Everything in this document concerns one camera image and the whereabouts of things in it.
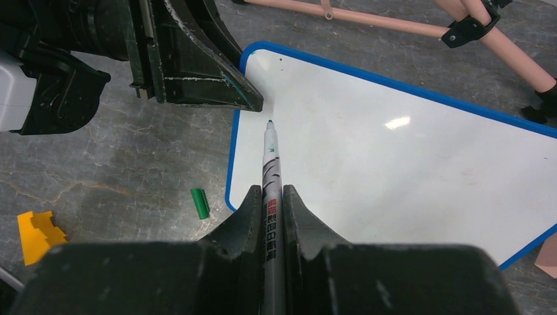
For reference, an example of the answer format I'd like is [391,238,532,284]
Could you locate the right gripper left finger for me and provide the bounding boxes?
[198,185,263,314]

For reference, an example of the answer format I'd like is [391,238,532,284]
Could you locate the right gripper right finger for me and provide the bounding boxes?
[283,184,349,314]

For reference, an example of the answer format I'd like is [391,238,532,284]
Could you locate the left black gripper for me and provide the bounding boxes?
[1,1,263,112]

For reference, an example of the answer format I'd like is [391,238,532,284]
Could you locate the green whiteboard marker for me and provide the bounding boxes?
[259,121,286,314]

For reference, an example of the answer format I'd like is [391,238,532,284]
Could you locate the green marker cap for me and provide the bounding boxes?
[190,188,210,220]

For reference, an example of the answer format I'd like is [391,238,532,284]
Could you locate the blue framed whiteboard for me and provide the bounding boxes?
[225,41,556,268]

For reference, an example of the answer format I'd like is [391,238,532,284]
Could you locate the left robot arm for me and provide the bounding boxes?
[1,1,263,135]

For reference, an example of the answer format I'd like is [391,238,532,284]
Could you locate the blue whiteboard marker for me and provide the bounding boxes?
[0,267,24,291]

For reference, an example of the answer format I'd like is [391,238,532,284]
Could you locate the yellow plastic wedge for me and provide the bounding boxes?
[17,211,68,266]

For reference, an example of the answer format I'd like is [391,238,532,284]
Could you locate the pink perforated board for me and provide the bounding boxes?
[535,234,557,279]

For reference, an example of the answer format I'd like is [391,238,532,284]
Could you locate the pink folding tripod stand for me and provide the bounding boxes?
[231,0,557,125]

